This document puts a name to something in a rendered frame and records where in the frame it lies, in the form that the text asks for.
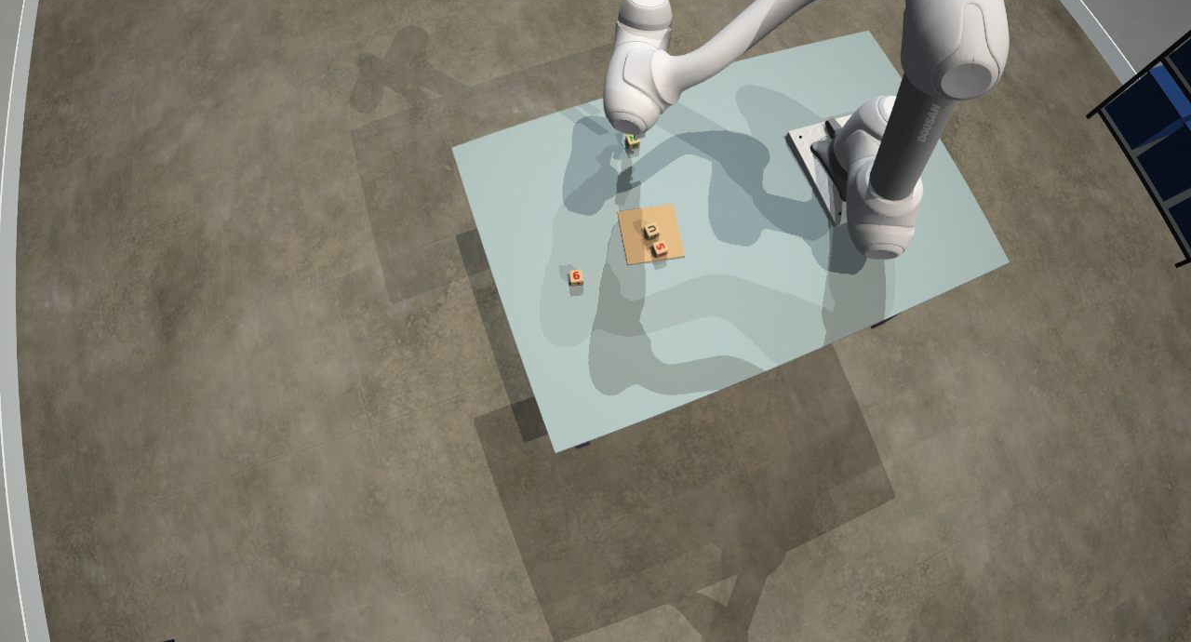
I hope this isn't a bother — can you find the tan flat mat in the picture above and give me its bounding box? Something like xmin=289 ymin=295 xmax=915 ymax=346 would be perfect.
xmin=617 ymin=204 xmax=685 ymax=264

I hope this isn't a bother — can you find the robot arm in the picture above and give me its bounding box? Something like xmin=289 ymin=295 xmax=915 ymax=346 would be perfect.
xmin=603 ymin=0 xmax=1010 ymax=260

